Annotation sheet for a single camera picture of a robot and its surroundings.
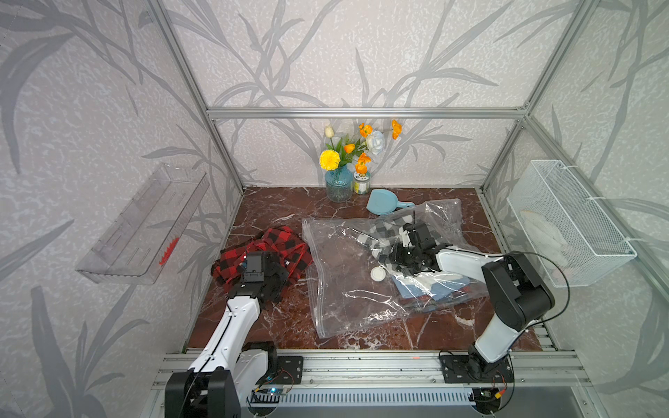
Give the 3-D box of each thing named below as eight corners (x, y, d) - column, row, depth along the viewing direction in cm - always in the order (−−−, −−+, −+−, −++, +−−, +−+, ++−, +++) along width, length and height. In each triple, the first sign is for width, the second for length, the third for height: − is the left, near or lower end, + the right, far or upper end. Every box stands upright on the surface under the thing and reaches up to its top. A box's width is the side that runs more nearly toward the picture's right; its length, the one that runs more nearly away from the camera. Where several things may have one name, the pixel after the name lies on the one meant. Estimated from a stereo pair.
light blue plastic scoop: (360, 205, 117) (360, 201, 115) (378, 188, 124) (378, 184, 122) (395, 226, 109) (396, 223, 107) (412, 206, 117) (413, 203, 115)
